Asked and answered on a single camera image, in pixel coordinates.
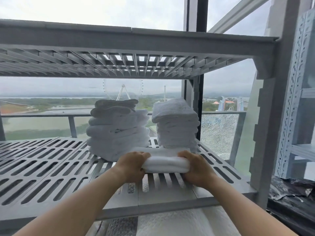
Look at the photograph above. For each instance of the dark window frame post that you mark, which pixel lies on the dark window frame post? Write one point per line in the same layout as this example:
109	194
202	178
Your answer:
195	58

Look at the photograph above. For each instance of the white towel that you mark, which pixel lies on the white towel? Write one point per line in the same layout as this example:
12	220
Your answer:
165	162

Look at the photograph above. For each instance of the person's left forearm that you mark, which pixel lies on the person's left forearm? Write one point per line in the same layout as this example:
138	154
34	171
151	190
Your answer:
73	206

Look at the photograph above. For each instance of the stack of rounded white towels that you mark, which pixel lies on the stack of rounded white towels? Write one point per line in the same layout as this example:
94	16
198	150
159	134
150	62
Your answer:
117	130

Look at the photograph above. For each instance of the person's left hand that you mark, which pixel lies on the person's left hand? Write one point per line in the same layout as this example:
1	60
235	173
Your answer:
129	167

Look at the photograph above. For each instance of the white perforated metal rack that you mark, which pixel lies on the white perforated metal rack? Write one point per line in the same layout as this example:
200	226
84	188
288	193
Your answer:
296	95

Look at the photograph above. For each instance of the balcony glass railing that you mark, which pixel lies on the balcony glass railing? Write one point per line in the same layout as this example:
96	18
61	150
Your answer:
147	130

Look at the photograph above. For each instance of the person's left thumb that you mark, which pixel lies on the person's left thumb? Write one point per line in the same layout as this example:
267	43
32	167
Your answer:
140	174

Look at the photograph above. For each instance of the person's right fingers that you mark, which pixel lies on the person's right fingers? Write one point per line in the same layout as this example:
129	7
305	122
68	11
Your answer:
187	159

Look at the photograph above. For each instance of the black crumpled plastic sheet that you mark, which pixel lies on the black crumpled plastic sheet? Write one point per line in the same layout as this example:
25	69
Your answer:
291	191

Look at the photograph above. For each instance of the stack of square white towels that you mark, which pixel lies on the stack of square white towels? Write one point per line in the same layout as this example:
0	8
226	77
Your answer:
176	125

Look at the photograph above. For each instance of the person's right forearm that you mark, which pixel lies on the person's right forearm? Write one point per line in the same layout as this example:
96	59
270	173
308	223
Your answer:
248	213

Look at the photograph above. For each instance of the grey plastic shelving unit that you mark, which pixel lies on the grey plastic shelving unit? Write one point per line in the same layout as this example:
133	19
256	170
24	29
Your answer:
137	100

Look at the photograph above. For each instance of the person's right hand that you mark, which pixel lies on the person's right hand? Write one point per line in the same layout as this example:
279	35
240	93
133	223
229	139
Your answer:
198	169

